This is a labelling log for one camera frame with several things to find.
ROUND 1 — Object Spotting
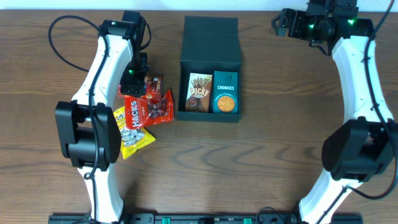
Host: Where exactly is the red Hello Panda box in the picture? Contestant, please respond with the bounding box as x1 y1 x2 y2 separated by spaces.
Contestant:
117 76 163 100

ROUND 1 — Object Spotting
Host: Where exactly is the brown Pocky box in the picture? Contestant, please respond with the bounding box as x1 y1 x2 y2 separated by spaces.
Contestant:
185 73 213 113

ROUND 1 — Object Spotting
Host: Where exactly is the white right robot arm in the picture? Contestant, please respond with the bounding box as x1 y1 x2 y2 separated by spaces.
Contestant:
272 1 397 223

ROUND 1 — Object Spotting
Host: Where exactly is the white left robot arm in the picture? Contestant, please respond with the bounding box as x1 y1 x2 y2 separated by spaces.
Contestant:
49 11 149 223

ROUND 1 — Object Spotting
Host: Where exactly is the red Hacks candy bag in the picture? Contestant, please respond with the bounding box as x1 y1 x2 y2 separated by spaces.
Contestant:
124 90 174 129

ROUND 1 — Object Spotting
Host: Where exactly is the yellow Hacks candy bag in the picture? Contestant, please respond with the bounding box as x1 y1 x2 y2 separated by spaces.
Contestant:
113 106 155 159

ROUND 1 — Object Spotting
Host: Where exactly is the dark green open box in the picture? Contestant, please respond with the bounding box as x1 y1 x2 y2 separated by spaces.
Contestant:
176 16 242 123

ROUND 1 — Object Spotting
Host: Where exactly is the teal Chunkies cookie box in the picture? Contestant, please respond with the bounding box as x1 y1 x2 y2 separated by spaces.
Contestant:
213 71 238 114

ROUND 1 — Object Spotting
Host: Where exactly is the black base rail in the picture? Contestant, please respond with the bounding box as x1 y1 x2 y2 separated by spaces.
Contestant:
47 212 363 224

